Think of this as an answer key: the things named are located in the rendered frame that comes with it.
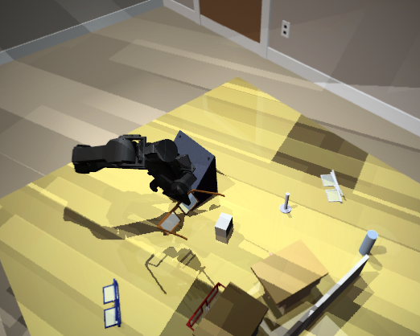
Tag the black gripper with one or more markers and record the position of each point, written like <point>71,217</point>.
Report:
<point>173,186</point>

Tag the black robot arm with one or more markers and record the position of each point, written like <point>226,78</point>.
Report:
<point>125,153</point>

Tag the brown glasses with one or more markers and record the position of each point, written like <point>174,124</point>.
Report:
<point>171,220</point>

